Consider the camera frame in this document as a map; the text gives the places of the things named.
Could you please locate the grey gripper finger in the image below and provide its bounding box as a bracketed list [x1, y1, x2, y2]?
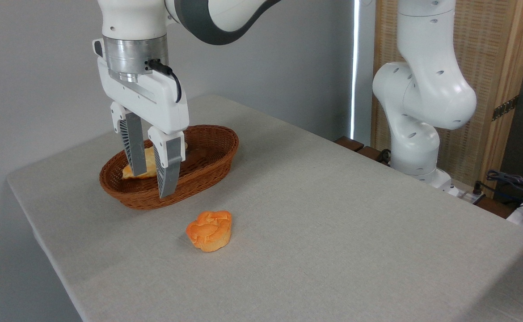
[148, 126, 186, 199]
[111, 102, 148, 177]

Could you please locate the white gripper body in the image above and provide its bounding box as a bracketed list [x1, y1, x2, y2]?
[93, 39, 190, 135]

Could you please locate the leaf-shaped bread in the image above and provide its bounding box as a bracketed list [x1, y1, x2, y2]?
[122, 142, 189, 180]

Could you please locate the orange muffin-shaped bread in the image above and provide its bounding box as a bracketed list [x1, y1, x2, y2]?
[186, 211, 232, 253]

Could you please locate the brown wicker basket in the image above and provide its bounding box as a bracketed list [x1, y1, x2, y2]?
[99, 125, 240, 211]

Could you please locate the grey linen tablecloth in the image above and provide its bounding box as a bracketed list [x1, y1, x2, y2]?
[6, 94, 523, 322]

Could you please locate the rattan wooden folding screen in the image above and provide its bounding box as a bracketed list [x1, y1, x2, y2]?
[371, 0, 523, 198]

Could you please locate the metal screen hinge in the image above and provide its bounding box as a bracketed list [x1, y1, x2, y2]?
[492, 95, 519, 122]

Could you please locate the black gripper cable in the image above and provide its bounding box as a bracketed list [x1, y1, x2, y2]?
[148, 59, 183, 104]

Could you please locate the black cable bundle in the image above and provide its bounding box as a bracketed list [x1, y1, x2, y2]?
[472, 169, 523, 211]

